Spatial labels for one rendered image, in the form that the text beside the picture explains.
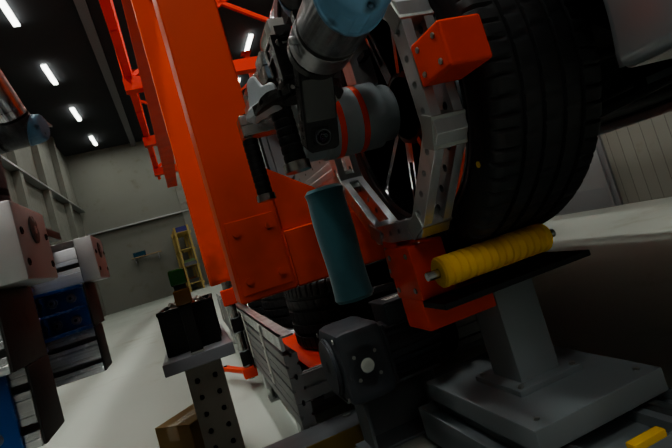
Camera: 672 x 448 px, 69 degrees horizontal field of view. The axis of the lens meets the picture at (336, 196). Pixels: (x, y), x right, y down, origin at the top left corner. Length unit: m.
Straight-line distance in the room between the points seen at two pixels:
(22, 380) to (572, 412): 0.83
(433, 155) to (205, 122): 0.76
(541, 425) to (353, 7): 0.76
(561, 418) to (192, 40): 1.24
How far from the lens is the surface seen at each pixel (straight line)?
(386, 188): 1.23
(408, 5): 0.85
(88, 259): 1.12
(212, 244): 3.28
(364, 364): 1.22
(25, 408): 0.69
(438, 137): 0.80
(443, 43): 0.74
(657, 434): 1.02
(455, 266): 0.91
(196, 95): 1.42
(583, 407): 1.02
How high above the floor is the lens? 0.64
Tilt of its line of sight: 4 degrees up
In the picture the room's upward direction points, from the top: 17 degrees counter-clockwise
